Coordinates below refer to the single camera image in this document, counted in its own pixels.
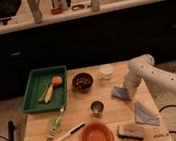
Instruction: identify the orange plastic bowl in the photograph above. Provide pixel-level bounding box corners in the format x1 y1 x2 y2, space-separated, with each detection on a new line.
79 122 114 141

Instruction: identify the blue sponge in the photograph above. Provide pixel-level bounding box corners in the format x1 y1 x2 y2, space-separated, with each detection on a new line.
111 86 130 100

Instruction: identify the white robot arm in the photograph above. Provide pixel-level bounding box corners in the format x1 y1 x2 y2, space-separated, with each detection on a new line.
122 54 176 94

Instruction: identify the dark bowl with beans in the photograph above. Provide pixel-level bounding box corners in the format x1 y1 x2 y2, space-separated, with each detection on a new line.
72 72 93 93

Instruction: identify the white plastic cup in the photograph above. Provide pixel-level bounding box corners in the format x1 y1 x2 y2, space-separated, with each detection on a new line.
99 64 114 80

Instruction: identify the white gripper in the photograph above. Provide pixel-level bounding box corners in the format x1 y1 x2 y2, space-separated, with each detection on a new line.
122 74 141 99

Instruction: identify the blue folded cloth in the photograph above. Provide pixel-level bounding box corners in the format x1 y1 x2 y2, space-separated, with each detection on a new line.
135 102 160 126

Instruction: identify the wooden block eraser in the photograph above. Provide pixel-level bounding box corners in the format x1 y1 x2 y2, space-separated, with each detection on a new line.
117 123 145 140

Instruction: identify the small metal cup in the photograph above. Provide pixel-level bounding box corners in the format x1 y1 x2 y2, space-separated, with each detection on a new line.
90 101 104 117

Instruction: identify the green plastic tray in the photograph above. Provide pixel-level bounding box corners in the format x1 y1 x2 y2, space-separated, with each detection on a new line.
22 65 67 114

